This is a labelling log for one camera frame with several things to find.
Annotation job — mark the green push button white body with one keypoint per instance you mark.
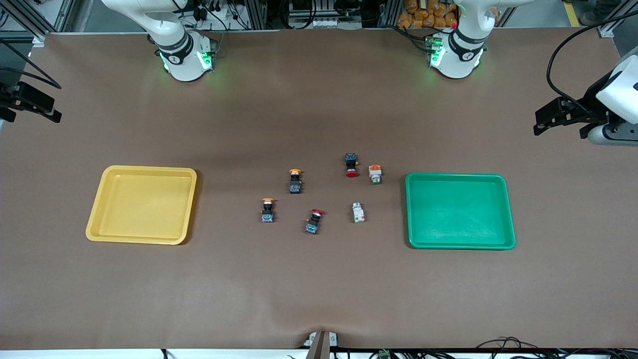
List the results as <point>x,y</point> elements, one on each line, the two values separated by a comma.
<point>358,213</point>

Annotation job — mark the yellow plastic tray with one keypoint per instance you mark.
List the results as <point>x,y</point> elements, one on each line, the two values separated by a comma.
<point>142,204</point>

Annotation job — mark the brown table mat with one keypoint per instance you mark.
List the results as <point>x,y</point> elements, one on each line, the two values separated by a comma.
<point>319,279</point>

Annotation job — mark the white power strip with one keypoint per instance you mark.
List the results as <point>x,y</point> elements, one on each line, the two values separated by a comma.
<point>319,23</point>

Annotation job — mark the aluminium frame profile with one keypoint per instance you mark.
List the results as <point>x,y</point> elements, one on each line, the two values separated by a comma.
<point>610,27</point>
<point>40,32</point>

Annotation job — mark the yellow mushroom push button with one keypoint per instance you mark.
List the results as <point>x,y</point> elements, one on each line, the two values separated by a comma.
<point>295,185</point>
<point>268,215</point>

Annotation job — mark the table edge clamp bracket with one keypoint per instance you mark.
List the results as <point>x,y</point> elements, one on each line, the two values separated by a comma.
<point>319,346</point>

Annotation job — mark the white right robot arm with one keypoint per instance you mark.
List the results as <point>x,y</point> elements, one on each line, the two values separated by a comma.
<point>182,65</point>

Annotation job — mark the orange packets pile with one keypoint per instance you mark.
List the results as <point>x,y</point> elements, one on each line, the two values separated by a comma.
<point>423,15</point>

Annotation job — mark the orange white switch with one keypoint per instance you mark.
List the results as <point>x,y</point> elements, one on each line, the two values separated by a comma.
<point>375,173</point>

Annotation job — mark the small green connector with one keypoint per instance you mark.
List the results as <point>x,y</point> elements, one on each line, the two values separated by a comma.
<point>384,354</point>

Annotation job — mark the red mushroom push button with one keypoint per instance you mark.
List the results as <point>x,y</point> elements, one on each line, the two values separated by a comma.
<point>351,160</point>
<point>313,225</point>

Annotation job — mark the green plastic tray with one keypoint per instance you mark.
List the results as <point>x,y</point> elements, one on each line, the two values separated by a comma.
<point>458,212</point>

